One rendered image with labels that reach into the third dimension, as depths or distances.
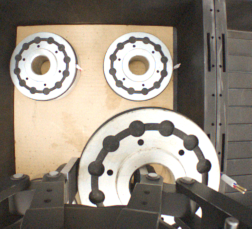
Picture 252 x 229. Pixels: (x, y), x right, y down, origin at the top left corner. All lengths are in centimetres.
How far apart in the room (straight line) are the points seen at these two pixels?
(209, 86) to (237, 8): 13
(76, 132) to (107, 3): 20
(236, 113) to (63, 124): 29
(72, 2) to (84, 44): 8
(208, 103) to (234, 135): 15
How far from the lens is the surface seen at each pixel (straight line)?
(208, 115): 23
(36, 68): 32
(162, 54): 29
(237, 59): 38
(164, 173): 16
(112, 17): 31
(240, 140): 38
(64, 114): 32
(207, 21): 25
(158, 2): 27
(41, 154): 34
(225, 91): 24
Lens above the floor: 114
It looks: 88 degrees down
